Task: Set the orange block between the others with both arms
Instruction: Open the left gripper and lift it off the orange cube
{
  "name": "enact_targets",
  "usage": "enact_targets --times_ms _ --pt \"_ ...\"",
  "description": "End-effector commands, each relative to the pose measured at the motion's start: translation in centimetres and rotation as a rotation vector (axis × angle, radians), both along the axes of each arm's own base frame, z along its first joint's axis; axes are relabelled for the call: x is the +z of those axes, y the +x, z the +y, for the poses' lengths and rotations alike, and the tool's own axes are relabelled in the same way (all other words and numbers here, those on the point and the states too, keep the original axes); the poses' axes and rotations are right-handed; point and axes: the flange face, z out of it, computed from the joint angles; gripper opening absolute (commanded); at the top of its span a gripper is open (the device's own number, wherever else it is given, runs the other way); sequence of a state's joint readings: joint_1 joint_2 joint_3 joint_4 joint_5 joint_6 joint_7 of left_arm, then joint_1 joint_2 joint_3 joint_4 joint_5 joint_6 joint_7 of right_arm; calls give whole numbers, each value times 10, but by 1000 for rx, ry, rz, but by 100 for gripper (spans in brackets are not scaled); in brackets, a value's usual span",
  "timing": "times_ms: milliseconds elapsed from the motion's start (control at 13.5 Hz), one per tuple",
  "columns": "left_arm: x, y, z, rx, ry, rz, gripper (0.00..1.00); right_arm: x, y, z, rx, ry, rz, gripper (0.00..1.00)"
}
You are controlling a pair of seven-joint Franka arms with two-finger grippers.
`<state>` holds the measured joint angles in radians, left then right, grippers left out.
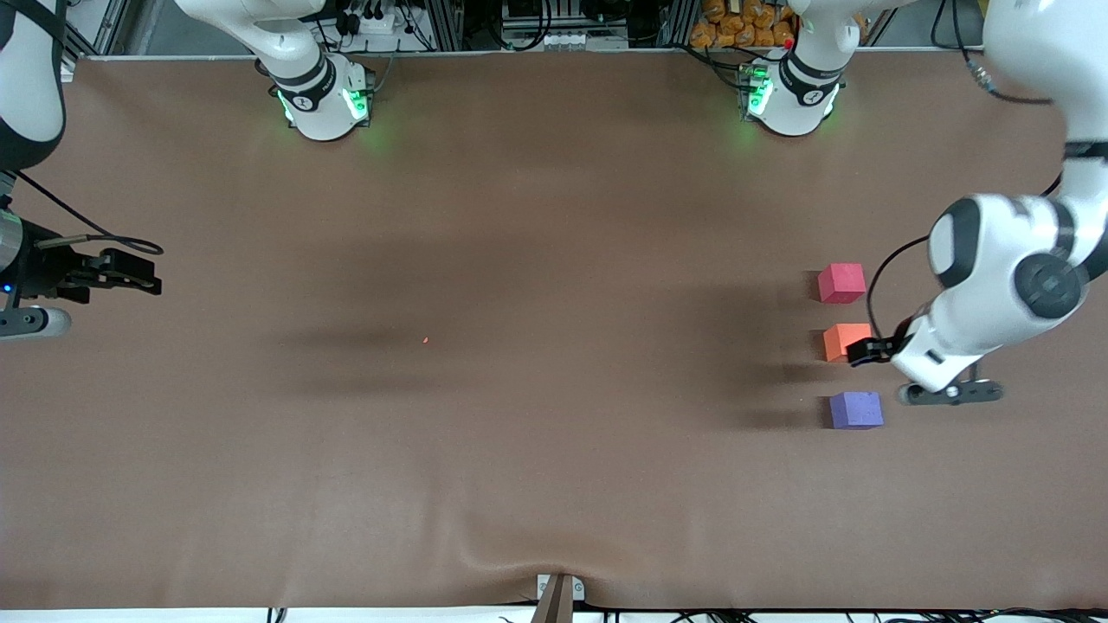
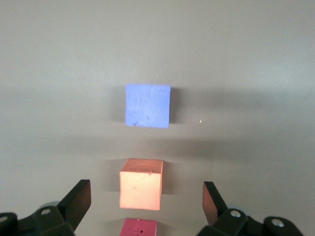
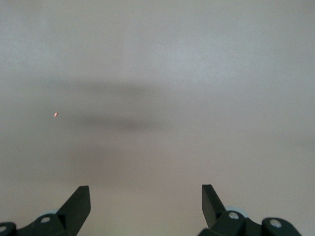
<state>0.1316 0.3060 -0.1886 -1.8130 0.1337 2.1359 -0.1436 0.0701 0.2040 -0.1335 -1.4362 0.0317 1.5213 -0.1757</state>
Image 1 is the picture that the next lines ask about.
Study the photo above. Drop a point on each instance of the red foam block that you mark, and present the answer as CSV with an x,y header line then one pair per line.
x,y
841,282

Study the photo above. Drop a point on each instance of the small lit electronics box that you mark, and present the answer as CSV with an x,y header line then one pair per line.
x,y
755,91
358,99

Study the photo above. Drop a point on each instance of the white power strip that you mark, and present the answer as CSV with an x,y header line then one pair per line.
x,y
374,19

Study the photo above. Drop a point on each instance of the orange foam block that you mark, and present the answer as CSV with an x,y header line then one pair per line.
x,y
840,342

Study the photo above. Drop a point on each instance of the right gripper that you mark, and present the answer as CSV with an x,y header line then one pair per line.
x,y
45,271

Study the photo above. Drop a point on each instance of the purple foam block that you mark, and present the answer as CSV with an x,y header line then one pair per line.
x,y
855,408

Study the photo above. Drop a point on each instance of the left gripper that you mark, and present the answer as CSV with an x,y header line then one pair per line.
x,y
872,349

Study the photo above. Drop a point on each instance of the large table cover sheet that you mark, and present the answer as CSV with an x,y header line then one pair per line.
x,y
554,216

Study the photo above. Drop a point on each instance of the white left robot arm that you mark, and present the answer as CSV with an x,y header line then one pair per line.
x,y
1030,251

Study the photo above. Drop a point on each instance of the white connector block row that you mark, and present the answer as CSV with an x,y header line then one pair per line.
x,y
563,40

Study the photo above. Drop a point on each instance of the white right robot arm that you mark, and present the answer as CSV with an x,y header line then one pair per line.
x,y
316,86

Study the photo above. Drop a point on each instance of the metal table corner bracket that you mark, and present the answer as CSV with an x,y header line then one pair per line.
x,y
67,73

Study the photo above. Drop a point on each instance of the aluminium frame post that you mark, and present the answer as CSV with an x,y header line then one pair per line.
x,y
677,22
440,24

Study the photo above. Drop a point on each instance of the pile of orange objects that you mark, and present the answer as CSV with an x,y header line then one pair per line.
x,y
744,24

